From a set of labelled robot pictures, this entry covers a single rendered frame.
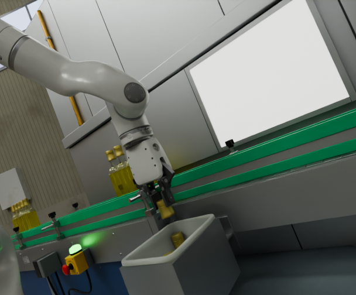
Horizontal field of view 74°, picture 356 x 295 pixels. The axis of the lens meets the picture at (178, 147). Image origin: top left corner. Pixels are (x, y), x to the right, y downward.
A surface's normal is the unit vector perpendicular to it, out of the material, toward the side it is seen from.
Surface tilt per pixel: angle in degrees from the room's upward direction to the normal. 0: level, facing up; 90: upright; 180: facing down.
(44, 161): 90
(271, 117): 90
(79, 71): 59
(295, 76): 90
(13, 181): 90
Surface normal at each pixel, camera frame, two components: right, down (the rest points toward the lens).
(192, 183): -0.55, 0.17
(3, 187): -0.09, -0.03
